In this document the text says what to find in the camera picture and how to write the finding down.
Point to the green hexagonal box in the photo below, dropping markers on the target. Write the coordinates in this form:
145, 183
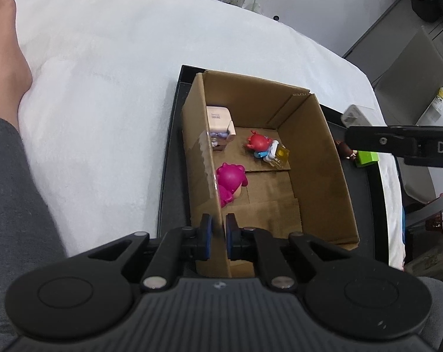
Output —
367, 158

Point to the white bed cover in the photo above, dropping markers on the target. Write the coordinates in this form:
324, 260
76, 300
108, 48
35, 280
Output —
115, 62

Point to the white charger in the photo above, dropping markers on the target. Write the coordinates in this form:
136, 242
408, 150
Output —
357, 115

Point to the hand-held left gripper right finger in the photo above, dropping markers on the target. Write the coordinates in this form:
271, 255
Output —
231, 236

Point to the pink-haired toy figure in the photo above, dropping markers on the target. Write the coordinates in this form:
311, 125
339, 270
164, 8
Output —
230, 181

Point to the blue printed blanket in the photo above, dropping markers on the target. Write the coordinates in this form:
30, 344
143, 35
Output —
405, 227

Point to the red figure with yellow block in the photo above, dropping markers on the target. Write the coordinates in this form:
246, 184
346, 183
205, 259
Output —
265, 148

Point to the yellow bottle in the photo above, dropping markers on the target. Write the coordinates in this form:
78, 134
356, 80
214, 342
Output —
439, 99

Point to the brown-haired doll figure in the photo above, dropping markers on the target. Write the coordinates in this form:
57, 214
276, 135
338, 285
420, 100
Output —
345, 150

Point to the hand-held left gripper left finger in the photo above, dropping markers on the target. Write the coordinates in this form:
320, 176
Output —
206, 236

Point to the brown cardboard box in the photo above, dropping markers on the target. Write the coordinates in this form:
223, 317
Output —
316, 176

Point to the white cube robot toy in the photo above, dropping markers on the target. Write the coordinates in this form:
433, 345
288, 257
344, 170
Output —
219, 124

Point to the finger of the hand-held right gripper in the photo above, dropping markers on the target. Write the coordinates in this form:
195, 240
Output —
382, 140

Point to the black tray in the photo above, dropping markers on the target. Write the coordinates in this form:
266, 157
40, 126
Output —
168, 190

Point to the person's left leg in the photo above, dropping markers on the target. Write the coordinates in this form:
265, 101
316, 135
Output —
8, 154

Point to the white plastic bag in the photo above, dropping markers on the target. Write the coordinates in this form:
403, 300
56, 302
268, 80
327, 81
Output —
249, 3

